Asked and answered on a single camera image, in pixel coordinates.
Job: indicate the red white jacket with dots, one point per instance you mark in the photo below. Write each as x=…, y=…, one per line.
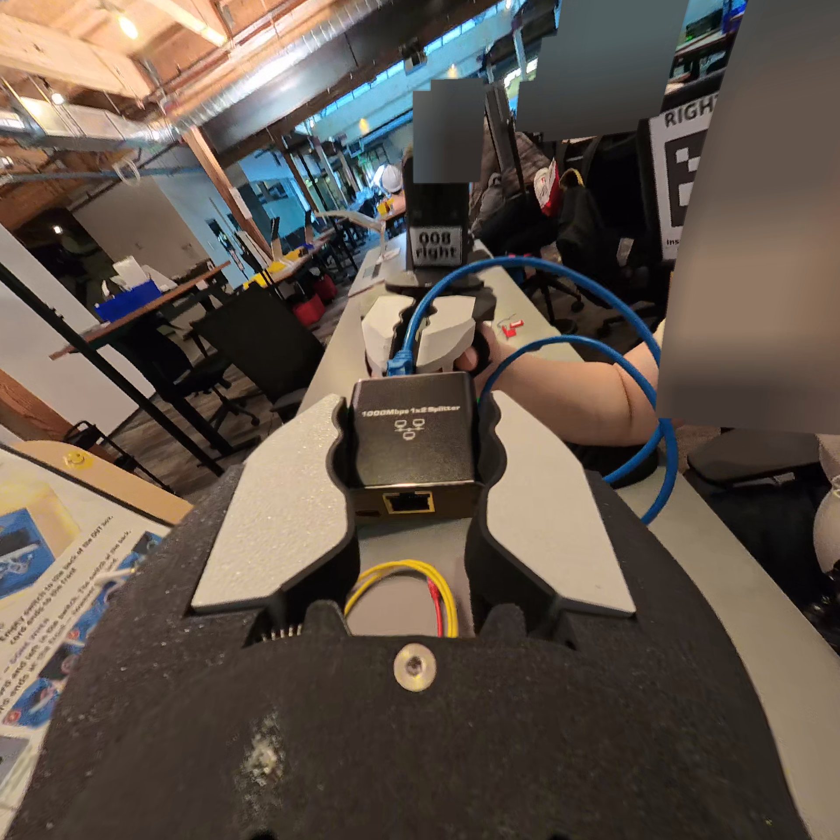
x=546, y=187

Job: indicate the black chair armrest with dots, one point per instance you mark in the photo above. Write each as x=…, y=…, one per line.
x=754, y=456

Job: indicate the person's right hand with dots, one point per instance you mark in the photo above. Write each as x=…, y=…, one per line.
x=469, y=361

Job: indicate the grey rectangular air duct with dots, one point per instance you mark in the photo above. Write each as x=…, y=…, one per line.
x=85, y=128

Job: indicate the black backpack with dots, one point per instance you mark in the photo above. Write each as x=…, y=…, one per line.
x=590, y=223

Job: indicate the black ethernet splitter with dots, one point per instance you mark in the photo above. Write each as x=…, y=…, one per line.
x=413, y=453

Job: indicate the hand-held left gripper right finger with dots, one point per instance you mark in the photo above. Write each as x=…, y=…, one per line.
x=551, y=525

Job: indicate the printed instruction sheet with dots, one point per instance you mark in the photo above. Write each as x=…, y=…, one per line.
x=65, y=558

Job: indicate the small red clip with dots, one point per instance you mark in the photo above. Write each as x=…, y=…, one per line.
x=510, y=327

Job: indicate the wooden support post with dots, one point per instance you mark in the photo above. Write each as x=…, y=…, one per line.
x=223, y=190

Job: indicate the silver air duct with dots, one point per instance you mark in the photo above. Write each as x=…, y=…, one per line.
x=282, y=65

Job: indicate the framed marker sign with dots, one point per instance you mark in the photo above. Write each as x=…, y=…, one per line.
x=676, y=164

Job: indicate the blue plastic crate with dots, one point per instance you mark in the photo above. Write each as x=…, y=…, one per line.
x=131, y=302

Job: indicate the yellow smiley sticker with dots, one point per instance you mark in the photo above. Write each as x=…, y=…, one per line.
x=79, y=459

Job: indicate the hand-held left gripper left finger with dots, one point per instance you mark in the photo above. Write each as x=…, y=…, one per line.
x=275, y=525

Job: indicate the wooden top desk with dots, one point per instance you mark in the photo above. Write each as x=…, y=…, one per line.
x=151, y=298

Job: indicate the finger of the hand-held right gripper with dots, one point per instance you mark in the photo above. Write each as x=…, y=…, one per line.
x=379, y=334
x=449, y=328

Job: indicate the black metal pole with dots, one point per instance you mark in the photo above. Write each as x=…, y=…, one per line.
x=111, y=367

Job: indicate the person's right forearm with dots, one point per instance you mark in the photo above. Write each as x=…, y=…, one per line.
x=577, y=394

